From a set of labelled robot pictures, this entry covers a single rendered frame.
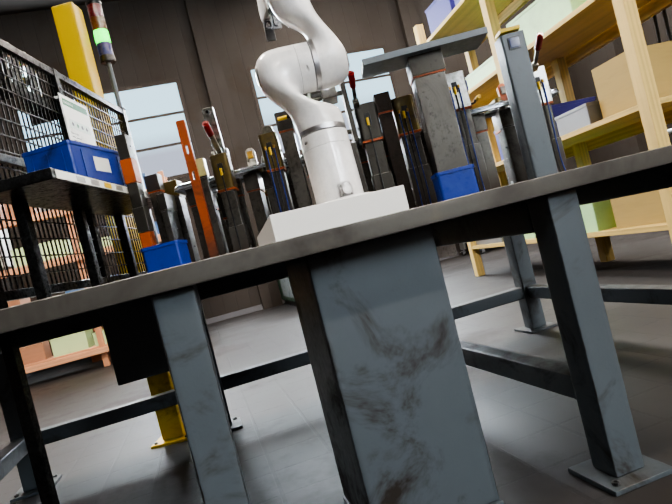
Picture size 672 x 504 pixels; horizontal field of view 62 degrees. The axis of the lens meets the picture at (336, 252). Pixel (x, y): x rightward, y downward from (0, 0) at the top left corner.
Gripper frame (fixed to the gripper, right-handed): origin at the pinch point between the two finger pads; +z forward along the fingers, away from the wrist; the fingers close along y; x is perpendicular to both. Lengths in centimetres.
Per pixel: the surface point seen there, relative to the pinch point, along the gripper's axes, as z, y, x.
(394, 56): 22.7, -29.4, -25.1
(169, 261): 66, -13, 48
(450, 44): 22, -33, -42
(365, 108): 31.6, -11.0, -20.6
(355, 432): 112, -59, 19
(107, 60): -38, 104, 53
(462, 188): 64, -40, -31
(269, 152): 38.0, 0.4, 10.2
